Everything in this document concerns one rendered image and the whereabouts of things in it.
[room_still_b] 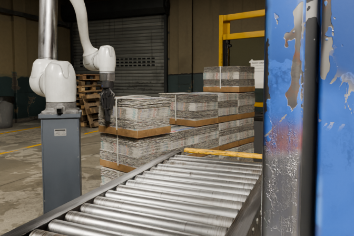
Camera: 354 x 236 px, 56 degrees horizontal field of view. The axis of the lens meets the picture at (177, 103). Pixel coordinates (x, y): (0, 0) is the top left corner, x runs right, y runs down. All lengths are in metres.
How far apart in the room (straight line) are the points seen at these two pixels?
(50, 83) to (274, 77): 1.69
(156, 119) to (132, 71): 8.10
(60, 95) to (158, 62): 8.01
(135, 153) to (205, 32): 7.52
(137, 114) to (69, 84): 0.42
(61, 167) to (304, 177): 1.71
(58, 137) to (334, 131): 1.70
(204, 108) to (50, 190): 1.22
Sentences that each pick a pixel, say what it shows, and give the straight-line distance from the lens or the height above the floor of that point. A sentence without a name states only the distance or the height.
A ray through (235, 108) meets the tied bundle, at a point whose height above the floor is 0.94.
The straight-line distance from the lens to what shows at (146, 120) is 1.99.
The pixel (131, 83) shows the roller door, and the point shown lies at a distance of 10.17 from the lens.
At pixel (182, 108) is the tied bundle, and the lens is 2.48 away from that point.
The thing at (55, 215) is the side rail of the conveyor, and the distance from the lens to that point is 1.04.
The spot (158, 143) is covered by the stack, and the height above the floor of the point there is 0.77.
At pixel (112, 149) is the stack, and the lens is 2.20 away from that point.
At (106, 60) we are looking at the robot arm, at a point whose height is 1.28.
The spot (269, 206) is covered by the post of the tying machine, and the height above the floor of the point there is 1.11.
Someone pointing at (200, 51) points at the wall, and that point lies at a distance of 9.32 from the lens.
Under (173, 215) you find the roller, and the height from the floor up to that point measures 0.79.
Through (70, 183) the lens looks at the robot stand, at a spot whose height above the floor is 0.64.
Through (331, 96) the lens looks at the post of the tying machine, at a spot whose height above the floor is 1.17.
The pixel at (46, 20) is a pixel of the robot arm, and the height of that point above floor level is 1.50.
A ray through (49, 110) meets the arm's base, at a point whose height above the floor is 1.02.
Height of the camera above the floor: 1.18
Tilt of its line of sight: 4 degrees down
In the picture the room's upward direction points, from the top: straight up
